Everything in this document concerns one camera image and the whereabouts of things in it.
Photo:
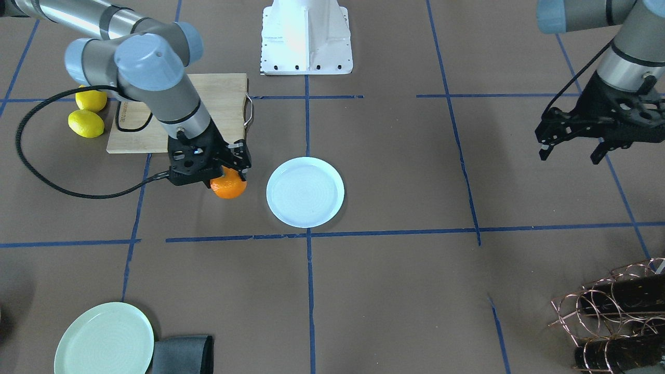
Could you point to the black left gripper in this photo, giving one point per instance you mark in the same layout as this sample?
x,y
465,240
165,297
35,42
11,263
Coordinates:
x,y
596,105

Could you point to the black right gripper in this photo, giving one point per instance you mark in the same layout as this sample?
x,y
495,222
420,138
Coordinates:
x,y
217,145

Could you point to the orange fruit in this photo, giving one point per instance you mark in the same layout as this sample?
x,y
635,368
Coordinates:
x,y
235,186

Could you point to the light blue plate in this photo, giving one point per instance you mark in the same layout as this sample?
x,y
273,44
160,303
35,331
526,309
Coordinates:
x,y
305,192

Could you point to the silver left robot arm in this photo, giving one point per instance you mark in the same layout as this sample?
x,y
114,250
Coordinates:
x,y
634,51

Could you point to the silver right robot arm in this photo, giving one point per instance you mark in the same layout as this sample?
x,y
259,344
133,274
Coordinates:
x,y
142,59

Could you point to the mint green plate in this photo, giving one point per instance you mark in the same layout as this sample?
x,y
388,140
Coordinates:
x,y
114,337

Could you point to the wooden cutting board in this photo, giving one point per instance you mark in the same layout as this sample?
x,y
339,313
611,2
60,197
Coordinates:
x,y
225,98

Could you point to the lower yellow lemon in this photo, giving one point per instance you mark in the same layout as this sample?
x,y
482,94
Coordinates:
x,y
86,124

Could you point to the yellow lemon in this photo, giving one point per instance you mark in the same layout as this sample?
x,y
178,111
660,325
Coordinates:
x,y
91,100
86,124

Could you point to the upper yellow lemon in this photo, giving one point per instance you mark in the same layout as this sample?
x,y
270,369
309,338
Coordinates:
x,y
91,100

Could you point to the upper dark wine bottle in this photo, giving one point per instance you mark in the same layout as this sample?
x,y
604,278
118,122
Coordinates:
x,y
636,296

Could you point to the dark wine bottle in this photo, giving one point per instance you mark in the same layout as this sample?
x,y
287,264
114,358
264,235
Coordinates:
x,y
640,354
636,296

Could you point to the dark grey folded cloth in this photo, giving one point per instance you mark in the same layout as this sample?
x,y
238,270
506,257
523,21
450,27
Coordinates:
x,y
184,354

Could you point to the lower dark wine bottle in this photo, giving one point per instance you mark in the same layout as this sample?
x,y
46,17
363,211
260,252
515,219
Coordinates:
x,y
640,354

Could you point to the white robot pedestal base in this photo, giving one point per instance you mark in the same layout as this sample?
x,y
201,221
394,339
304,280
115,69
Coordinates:
x,y
306,37

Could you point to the copper wire bottle rack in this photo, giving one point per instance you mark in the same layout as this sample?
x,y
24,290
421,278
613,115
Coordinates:
x,y
616,323

